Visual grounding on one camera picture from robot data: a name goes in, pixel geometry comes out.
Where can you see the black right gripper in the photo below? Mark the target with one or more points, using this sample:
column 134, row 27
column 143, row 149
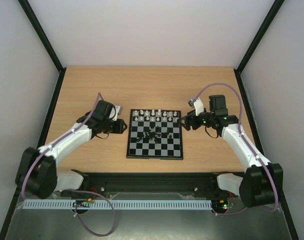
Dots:
column 190, row 121

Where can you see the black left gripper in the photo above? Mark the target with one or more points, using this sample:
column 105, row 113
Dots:
column 120, row 130

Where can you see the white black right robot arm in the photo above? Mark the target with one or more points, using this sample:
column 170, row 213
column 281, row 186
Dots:
column 262, row 180

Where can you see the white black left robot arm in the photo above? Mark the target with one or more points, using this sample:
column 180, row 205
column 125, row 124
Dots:
column 38, row 174

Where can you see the black white chess board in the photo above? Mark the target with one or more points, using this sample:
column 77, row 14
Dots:
column 162, row 136

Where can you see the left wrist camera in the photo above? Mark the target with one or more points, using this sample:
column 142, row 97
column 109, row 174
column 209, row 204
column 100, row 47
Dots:
column 115, row 112

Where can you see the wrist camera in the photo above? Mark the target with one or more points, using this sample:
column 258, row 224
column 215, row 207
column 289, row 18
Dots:
column 197, row 104
column 115, row 112

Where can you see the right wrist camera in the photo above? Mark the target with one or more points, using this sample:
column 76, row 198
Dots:
column 197, row 104

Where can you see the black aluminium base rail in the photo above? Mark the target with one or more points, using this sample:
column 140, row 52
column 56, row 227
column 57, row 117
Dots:
column 199, row 185

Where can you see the light blue cable duct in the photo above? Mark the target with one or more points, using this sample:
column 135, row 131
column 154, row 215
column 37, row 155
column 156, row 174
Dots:
column 69, row 204

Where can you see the black frame post right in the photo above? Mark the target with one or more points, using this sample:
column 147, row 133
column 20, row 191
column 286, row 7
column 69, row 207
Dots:
column 273, row 11

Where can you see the black frame post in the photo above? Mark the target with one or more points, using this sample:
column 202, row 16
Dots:
column 30, row 14
column 273, row 11

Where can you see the black frame post left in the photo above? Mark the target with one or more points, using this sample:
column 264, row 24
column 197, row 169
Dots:
column 30, row 14

